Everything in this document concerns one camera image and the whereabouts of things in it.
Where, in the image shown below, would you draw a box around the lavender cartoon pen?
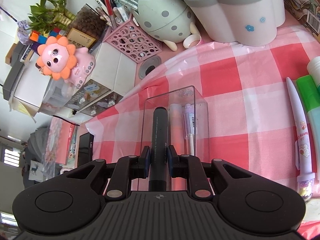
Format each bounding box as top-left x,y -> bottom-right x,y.
286,77 -> 316,201

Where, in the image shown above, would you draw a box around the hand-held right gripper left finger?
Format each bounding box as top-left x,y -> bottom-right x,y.
61,147 -> 151,202

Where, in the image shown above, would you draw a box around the pink perforated pen holder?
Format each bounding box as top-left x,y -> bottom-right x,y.
103,12 -> 163,64

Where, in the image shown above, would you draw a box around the white desktop drawer organizer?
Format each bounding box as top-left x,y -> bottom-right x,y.
62,40 -> 139,118

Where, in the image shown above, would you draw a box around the purple pen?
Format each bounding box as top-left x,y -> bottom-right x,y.
183,103 -> 196,156

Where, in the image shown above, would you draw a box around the lavender sachet pouch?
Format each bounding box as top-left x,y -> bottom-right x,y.
16,20 -> 32,44

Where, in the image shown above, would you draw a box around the white cardboard box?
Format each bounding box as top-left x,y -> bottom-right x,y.
9,65 -> 53,116

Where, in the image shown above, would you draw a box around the pens in pink holder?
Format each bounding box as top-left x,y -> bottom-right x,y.
92,0 -> 136,31

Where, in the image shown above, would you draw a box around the white grey flower pen holder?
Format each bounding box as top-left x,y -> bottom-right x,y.
183,0 -> 286,47

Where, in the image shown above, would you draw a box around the glass vase brown pebbles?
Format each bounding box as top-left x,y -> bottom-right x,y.
66,3 -> 109,53

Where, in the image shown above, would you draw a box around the pink checked tablecloth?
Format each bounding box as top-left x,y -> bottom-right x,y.
85,26 -> 320,233

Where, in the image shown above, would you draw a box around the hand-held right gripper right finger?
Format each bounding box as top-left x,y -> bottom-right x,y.
167,145 -> 256,202

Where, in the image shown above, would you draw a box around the black smartphone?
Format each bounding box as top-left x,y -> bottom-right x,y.
77,132 -> 96,167

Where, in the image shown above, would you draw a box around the clear plastic storage box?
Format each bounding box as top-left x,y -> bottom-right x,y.
37,80 -> 76,114

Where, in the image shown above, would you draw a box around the pink lion toy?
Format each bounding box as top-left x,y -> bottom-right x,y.
35,35 -> 96,89

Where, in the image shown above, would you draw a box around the grey desk cable grommet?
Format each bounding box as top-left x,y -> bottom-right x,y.
138,55 -> 162,80

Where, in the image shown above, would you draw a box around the green bamboo plant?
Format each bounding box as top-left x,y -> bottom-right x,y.
17,0 -> 77,34

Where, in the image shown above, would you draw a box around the green egg-shaped pen holder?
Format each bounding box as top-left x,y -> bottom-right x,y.
132,0 -> 203,52

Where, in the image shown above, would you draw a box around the colourful puzzle cube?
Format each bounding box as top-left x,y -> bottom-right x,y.
28,28 -> 68,44

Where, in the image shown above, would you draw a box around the black marker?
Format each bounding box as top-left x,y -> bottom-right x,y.
148,107 -> 169,191

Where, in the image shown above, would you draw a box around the clear plastic organizer box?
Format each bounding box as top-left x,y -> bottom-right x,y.
137,85 -> 210,193

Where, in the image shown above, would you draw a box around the dark grey box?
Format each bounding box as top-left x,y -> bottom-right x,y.
11,42 -> 33,63
2,61 -> 26,101

